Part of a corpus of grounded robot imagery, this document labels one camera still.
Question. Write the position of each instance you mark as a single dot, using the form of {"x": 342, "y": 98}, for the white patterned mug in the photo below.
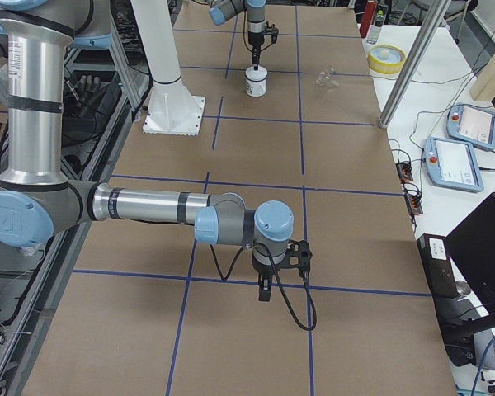
{"x": 255, "y": 89}

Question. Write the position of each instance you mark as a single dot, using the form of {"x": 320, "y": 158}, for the far teach pendant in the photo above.
{"x": 472, "y": 124}

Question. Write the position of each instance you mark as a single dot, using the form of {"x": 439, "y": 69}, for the teach pendant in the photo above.
{"x": 472, "y": 124}
{"x": 452, "y": 164}

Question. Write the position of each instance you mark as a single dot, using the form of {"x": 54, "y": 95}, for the orange black adapter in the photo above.
{"x": 413, "y": 203}
{"x": 404, "y": 170}

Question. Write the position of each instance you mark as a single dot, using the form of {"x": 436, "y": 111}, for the far orange black adapter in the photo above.
{"x": 404, "y": 170}

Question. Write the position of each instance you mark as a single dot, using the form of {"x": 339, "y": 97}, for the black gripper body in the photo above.
{"x": 265, "y": 272}
{"x": 254, "y": 40}

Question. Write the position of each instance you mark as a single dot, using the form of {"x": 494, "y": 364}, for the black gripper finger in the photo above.
{"x": 264, "y": 291}
{"x": 255, "y": 57}

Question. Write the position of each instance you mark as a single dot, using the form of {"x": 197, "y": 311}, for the black computer box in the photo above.
{"x": 437, "y": 266}

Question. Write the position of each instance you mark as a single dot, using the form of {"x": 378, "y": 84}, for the near teach pendant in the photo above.
{"x": 452, "y": 164}

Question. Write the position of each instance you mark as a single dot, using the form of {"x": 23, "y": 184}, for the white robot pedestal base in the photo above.
{"x": 171, "y": 107}

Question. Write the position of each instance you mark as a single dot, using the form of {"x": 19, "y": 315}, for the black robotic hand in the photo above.
{"x": 90, "y": 98}

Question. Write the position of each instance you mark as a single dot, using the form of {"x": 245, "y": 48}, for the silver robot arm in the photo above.
{"x": 224, "y": 10}
{"x": 37, "y": 201}

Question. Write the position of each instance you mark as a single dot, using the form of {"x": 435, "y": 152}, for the near orange black adapter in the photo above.
{"x": 413, "y": 203}

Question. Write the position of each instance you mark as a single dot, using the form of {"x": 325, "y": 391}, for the aluminium frame post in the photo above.
{"x": 426, "y": 32}

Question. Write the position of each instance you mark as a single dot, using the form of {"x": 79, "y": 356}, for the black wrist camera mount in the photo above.
{"x": 298, "y": 256}
{"x": 272, "y": 31}

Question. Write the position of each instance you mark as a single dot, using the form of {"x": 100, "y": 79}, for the yellow rimmed bowl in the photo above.
{"x": 386, "y": 59}

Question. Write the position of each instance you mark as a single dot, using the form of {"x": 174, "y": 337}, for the clear plastic bottle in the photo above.
{"x": 377, "y": 23}

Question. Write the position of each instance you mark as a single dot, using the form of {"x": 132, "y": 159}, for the red bottle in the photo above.
{"x": 368, "y": 16}

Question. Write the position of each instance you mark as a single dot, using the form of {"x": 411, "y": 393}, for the black monitor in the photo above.
{"x": 471, "y": 245}

